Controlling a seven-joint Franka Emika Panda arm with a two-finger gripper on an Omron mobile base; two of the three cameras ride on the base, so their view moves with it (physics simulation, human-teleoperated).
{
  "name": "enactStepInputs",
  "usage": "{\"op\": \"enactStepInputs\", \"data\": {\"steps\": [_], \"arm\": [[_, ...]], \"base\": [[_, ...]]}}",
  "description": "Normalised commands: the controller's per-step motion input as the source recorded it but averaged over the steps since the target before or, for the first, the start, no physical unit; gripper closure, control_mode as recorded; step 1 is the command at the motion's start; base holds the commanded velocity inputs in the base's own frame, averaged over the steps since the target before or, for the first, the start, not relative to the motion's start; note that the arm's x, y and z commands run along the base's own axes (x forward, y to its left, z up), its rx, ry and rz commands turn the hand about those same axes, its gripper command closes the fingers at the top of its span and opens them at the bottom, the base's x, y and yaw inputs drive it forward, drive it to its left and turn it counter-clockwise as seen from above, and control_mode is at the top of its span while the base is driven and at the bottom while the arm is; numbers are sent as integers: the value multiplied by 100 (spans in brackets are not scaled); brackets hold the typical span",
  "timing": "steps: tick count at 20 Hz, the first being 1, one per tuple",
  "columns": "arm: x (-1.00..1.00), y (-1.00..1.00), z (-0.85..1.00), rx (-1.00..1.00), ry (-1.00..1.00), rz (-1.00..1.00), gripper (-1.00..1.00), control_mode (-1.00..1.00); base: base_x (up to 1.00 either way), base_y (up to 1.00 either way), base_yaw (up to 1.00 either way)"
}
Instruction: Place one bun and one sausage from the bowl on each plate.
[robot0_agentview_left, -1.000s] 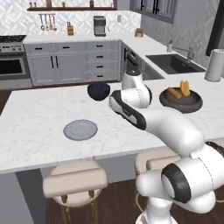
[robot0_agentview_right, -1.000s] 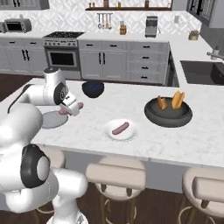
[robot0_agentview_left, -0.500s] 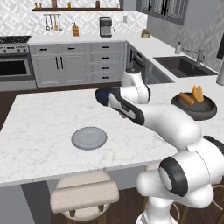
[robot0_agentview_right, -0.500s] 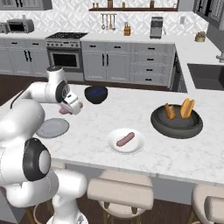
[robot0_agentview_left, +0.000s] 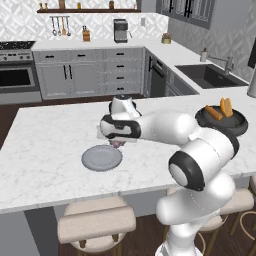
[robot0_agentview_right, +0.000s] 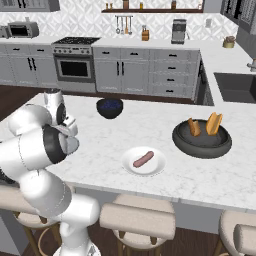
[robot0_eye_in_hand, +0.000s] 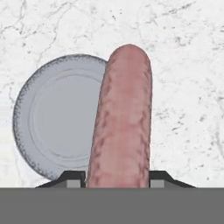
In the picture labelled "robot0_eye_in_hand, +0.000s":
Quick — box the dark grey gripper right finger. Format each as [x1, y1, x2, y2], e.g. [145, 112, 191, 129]
[149, 170, 197, 189]

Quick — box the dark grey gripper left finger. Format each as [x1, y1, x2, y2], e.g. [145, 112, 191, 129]
[35, 170, 87, 189]

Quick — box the pink sausage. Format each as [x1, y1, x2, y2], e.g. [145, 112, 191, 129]
[86, 44, 153, 189]

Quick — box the grey round plate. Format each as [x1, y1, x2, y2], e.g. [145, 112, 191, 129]
[11, 53, 109, 181]

